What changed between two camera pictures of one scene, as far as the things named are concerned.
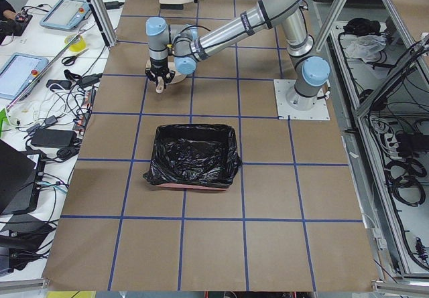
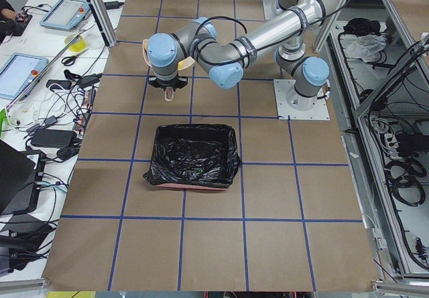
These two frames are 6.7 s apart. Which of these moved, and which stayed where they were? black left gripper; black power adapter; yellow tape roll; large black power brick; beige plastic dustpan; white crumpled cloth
Moved: beige plastic dustpan; black left gripper
Stayed: black power adapter; white crumpled cloth; yellow tape roll; large black power brick
